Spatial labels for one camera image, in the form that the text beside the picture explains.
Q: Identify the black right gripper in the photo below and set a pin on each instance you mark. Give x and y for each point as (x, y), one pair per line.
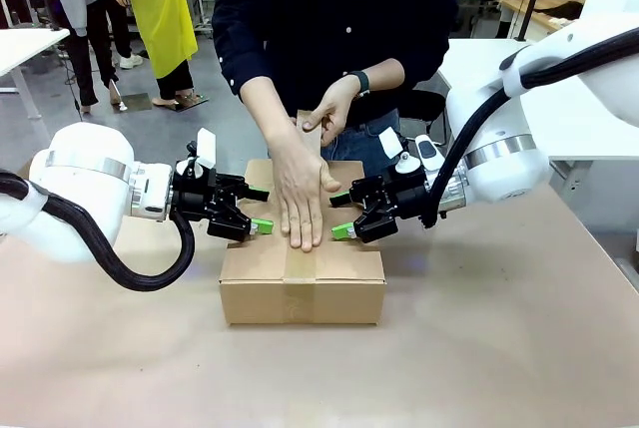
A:
(412, 196)

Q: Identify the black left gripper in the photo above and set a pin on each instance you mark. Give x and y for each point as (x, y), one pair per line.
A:
(194, 198)

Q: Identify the brown cardboard box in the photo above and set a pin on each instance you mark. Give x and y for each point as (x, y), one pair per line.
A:
(344, 288)

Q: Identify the brown packing tape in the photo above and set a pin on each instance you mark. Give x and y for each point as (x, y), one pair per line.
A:
(299, 268)

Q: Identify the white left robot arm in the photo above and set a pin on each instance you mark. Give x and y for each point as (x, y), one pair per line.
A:
(85, 188)

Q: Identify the person's left forearm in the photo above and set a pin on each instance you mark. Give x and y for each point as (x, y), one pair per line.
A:
(384, 74)

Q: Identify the person's right hand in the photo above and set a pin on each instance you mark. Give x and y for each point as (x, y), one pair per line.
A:
(299, 188)

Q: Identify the person's left hand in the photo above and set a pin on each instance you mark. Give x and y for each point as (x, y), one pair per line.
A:
(337, 109)

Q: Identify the person's blue jeans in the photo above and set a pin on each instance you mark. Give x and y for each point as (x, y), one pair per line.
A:
(354, 146)

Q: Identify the black wristwatch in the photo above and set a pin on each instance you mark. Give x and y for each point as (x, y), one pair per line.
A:
(360, 83)

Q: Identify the mannequin in black trousers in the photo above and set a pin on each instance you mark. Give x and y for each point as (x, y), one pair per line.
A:
(177, 84)

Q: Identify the person in dark shirt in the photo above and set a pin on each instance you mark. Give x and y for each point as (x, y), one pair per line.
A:
(324, 24)

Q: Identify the yellow plastic apron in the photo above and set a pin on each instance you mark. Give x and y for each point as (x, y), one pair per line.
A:
(162, 14)

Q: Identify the black pole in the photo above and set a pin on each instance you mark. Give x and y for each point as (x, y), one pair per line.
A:
(528, 14)

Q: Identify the white side table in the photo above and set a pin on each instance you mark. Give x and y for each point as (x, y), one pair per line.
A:
(25, 49)

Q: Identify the wooden desk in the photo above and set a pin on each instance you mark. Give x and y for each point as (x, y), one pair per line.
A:
(554, 11)

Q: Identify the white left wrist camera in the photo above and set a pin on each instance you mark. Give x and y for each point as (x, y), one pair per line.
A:
(204, 148)

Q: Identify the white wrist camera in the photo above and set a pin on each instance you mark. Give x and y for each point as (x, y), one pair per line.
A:
(204, 148)
(419, 153)

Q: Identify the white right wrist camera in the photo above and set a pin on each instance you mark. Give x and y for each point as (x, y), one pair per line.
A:
(419, 153)

